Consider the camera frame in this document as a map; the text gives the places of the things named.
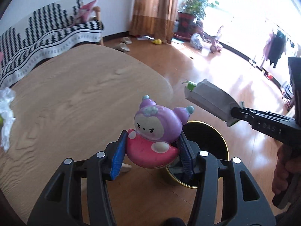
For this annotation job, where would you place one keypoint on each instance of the child's tricycle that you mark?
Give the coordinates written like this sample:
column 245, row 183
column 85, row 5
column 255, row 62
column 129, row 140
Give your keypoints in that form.
column 215, row 46

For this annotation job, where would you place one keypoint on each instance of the pink cartoon pillow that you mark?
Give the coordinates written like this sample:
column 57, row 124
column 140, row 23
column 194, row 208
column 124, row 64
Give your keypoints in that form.
column 84, row 12

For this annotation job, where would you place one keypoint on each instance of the potted plant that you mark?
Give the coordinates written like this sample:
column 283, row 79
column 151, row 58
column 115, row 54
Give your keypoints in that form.
column 191, row 13

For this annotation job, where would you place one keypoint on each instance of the black white striped sofa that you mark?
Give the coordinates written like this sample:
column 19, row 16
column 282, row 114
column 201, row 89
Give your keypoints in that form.
column 44, row 34

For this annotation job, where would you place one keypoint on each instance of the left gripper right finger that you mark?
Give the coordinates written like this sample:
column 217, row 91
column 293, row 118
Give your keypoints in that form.
column 243, row 201

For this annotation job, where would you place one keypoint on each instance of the white tissue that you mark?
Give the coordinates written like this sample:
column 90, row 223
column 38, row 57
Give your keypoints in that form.
column 7, row 117

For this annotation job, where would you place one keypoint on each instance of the black sock foot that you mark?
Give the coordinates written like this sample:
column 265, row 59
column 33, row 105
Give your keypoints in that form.
column 174, row 221

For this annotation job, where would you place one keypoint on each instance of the person's right hand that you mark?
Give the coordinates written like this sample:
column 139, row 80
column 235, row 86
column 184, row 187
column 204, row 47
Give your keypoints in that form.
column 283, row 168

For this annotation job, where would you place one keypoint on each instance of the yellow toy on floor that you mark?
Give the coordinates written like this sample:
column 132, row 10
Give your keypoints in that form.
column 157, row 41

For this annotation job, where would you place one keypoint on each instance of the black gold-rimmed trash bin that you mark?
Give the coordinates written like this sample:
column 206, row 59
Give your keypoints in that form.
column 201, row 136

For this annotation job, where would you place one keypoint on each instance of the purple pink squishy toy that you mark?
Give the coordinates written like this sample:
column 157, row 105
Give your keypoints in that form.
column 149, row 144

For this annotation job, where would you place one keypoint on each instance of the beige slipper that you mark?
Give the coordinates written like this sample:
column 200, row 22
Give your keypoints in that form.
column 126, row 40
column 122, row 47

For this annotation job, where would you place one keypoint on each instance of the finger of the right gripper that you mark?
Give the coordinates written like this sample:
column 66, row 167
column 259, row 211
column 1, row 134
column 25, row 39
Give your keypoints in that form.
column 279, row 127

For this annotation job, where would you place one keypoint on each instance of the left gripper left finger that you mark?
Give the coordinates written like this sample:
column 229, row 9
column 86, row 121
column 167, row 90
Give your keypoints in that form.
column 60, row 201

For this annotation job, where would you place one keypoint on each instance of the brown curtain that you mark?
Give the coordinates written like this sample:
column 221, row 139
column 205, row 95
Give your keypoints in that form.
column 154, row 18

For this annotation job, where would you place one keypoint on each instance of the green white torn carton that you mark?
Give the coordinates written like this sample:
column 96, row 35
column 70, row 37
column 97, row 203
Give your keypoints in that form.
column 212, row 99

